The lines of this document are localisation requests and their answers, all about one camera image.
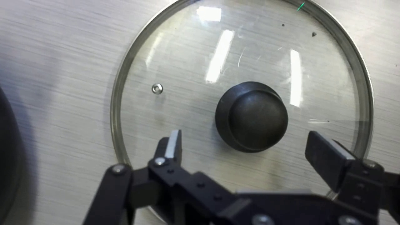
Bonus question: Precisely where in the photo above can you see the black cooking pot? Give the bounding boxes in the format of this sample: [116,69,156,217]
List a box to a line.
[0,89,21,217]

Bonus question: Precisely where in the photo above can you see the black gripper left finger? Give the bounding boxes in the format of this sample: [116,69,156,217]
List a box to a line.
[154,130,183,166]

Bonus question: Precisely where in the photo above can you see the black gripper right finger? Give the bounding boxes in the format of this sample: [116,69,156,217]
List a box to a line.
[305,131,355,191]

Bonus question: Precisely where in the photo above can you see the glass lid with black knob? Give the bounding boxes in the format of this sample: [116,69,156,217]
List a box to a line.
[110,0,374,195]

